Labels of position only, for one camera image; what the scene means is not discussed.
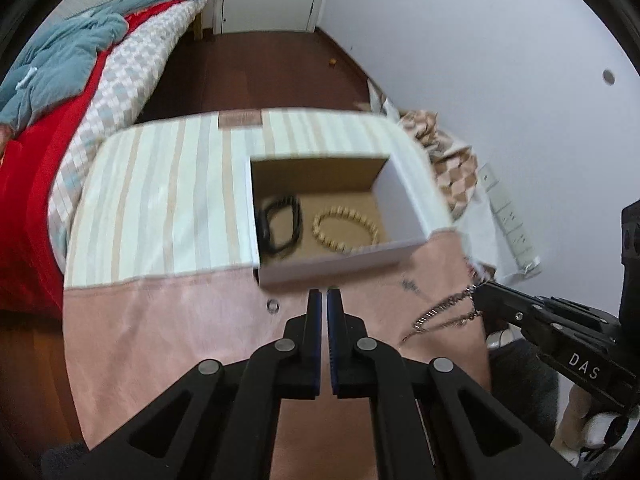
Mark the white cardboard box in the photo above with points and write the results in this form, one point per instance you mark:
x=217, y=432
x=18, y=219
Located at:
x=400, y=220

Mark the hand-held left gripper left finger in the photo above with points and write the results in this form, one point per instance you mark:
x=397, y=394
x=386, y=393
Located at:
x=314, y=312

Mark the brown checkered cloth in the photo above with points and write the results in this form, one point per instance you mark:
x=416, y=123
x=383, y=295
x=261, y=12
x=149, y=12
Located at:
x=445, y=160

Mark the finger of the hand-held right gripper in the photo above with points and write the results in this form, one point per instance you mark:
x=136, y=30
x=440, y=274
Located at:
x=505, y=302

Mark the bed with red blanket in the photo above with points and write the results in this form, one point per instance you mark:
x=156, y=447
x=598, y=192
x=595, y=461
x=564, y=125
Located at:
x=35, y=185

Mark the grey checkered quilt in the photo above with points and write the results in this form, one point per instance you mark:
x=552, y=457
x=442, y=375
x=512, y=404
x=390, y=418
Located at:
x=125, y=90

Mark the white shoe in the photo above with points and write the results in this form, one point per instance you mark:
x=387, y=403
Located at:
x=595, y=427

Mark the checkered beige cloth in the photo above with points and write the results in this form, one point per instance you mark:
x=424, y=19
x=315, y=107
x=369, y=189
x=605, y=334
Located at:
x=480, y=245

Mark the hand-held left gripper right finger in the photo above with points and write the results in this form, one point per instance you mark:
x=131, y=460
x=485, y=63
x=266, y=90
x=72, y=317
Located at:
x=334, y=312

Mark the white power strip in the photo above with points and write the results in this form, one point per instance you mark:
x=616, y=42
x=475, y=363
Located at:
x=510, y=225

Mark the dark grey cloth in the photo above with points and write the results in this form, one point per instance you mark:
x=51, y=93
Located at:
x=522, y=390

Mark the striped and pink tablecloth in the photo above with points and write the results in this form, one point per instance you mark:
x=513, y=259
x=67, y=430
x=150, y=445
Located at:
x=165, y=210

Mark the round grey wall cap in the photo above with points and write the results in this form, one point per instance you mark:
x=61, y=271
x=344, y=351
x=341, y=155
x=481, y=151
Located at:
x=608, y=76

